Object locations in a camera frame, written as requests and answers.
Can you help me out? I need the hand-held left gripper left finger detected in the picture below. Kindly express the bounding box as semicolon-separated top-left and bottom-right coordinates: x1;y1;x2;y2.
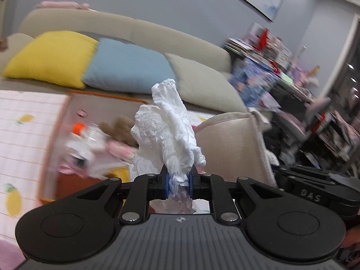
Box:
77;171;171;223

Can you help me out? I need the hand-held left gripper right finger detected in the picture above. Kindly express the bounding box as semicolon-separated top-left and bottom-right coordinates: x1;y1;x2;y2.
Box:
189;165;282;223

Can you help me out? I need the white paper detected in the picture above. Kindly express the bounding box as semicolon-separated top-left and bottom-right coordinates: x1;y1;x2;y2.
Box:
131;78;206;214

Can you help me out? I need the white storage box pink rim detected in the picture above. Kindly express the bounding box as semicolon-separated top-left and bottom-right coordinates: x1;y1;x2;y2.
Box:
39;90;151;203

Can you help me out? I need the person's right forearm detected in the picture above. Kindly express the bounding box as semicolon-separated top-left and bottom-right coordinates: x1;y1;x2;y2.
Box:
345;229;360;251

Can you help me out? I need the white beige towel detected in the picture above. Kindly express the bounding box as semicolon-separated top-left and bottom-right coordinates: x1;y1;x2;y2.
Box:
194;110;277;189

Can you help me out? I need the pink floral fabric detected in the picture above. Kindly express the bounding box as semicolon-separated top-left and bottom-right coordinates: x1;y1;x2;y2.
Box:
106;141;137;162

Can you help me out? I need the brown plush bear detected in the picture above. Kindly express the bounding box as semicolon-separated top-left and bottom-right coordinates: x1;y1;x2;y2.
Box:
98;116;138;148

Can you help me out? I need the clear bottle orange cap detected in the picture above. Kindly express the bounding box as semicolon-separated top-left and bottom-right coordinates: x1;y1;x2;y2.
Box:
65;122;99;170

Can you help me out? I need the beige pillow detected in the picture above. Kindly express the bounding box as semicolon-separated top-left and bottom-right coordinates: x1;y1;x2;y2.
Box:
164;53;248;113

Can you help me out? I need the cluttered shelf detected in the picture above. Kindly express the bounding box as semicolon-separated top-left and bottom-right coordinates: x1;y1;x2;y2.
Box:
225;21;360;175

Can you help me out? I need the blue printed poster board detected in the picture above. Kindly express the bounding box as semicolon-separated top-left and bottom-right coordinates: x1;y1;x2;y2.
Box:
229;60;277;109

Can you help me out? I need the blue pillow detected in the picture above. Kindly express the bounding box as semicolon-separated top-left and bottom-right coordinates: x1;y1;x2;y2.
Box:
81;38;180;95

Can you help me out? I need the lemon print checked tablecloth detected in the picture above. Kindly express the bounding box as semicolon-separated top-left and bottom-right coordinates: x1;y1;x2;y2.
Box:
0;90;214;239

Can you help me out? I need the beige sofa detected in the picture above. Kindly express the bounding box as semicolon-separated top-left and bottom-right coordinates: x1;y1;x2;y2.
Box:
0;7;248;113

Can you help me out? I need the red ornament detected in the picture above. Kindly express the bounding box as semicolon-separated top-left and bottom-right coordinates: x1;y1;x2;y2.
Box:
257;28;268;49

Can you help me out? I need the yellow pillow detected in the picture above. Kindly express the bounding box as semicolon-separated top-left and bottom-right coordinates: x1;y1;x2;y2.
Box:
3;30;99;89

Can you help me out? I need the pink plush toy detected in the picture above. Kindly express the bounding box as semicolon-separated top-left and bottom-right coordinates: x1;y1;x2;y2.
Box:
36;1;90;11

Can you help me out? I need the door with dark handle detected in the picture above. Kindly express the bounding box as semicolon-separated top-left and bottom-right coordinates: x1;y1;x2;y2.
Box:
0;0;16;38

